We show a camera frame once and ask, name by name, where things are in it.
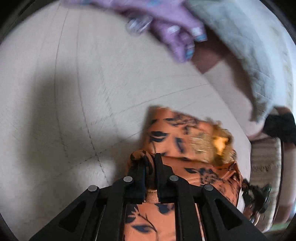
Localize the black cloth on backrest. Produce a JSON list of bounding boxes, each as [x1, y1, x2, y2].
[[262, 113, 296, 144]]

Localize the pink quilted mattress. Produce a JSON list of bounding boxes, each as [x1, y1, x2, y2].
[[1, 1, 251, 240]]

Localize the pink bolster cushion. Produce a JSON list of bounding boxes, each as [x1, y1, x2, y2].
[[192, 39, 264, 141]]

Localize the grey quilted pillow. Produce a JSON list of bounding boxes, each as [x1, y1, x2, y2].
[[186, 1, 294, 122]]

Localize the purple floral garment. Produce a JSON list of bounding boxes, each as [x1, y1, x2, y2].
[[62, 0, 207, 63]]

